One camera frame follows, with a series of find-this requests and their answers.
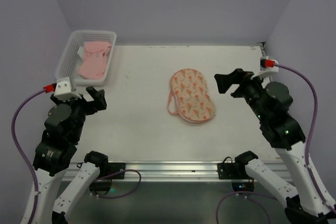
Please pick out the white plastic mesh basket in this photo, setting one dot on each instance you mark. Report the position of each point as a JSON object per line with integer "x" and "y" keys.
{"x": 69, "y": 62}

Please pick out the aluminium mounting rail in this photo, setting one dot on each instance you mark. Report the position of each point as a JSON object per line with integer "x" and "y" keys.
{"x": 176, "y": 171}

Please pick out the floral mesh laundry bag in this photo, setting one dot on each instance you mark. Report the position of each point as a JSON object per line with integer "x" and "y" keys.
{"x": 189, "y": 97}

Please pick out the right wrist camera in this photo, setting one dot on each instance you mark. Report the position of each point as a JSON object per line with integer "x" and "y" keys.
{"x": 268, "y": 67}

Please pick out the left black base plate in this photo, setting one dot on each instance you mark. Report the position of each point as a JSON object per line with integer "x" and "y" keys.
{"x": 115, "y": 170}

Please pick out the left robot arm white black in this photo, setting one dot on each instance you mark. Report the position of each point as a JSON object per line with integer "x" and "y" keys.
{"x": 63, "y": 128}

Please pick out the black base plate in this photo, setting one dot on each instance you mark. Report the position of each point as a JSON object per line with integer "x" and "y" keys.
{"x": 115, "y": 170}
{"x": 230, "y": 169}

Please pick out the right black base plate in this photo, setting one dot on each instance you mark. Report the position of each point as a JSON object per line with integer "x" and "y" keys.
{"x": 230, "y": 169}

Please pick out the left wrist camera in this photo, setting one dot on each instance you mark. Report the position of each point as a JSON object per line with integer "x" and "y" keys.
{"x": 66, "y": 89}

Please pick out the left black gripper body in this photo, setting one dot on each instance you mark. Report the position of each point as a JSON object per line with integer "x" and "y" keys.
{"x": 87, "y": 102}

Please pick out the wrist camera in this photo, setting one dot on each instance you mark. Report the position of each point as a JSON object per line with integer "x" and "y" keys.
{"x": 66, "y": 89}
{"x": 268, "y": 67}

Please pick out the light green bra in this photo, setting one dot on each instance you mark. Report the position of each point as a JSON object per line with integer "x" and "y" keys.
{"x": 80, "y": 53}

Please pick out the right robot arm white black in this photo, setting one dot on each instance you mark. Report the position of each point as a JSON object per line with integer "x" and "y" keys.
{"x": 306, "y": 200}

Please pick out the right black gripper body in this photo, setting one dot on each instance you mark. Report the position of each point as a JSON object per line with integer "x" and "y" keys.
{"x": 240, "y": 84}

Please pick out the pink bra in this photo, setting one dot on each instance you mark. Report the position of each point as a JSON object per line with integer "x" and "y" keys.
{"x": 95, "y": 59}

